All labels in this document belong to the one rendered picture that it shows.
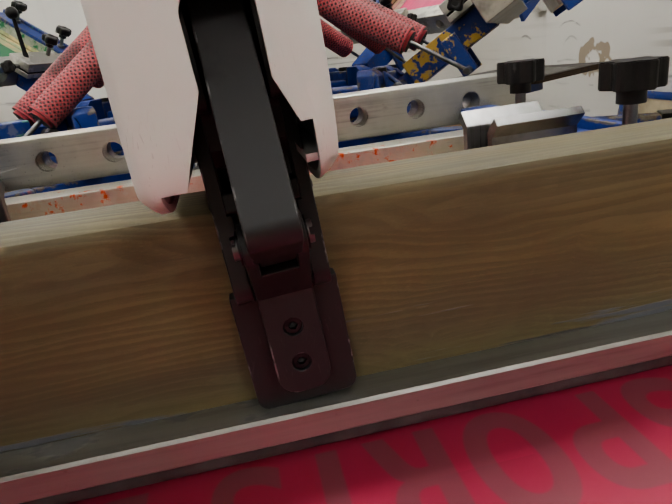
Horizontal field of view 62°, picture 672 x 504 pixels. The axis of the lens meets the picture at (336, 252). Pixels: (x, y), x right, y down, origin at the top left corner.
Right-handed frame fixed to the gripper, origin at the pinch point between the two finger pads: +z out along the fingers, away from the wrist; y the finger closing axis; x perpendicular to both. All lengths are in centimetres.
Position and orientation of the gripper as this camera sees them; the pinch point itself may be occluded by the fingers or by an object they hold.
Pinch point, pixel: (288, 313)
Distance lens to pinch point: 19.1
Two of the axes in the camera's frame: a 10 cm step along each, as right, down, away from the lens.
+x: 9.6, -2.4, 1.2
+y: 2.0, 3.2, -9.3
